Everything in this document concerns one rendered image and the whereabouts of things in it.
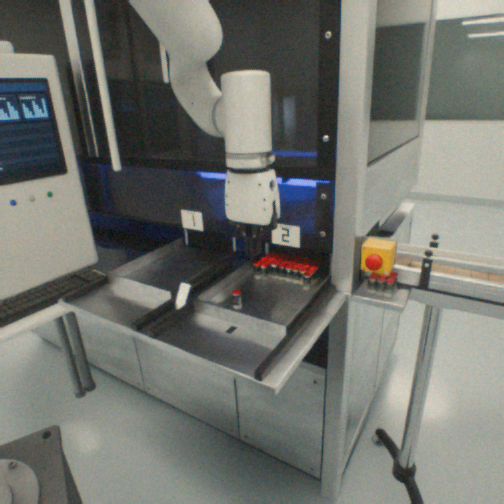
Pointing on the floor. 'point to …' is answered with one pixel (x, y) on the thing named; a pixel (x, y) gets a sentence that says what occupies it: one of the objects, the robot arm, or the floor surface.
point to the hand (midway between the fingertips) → (253, 245)
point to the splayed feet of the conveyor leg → (398, 466)
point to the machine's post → (347, 223)
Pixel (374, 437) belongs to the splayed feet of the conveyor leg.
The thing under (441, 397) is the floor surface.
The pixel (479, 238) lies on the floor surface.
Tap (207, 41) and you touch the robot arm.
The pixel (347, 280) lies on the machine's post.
